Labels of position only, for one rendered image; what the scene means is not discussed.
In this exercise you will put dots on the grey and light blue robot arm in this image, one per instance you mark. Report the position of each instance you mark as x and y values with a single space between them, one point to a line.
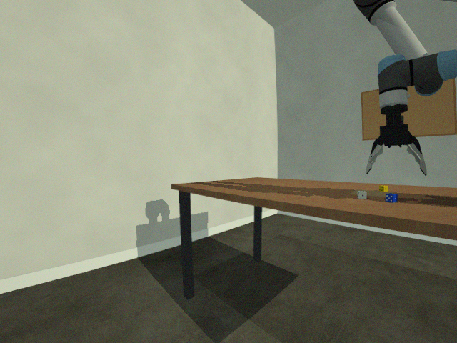
411 65

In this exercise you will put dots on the tan square mat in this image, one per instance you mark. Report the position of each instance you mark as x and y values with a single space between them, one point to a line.
372 193

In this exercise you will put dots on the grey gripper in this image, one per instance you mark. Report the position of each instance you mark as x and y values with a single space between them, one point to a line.
397 134

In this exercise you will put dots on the white die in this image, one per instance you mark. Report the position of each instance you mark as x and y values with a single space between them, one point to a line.
362 194

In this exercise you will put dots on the blue die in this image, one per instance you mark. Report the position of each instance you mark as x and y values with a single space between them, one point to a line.
391 197

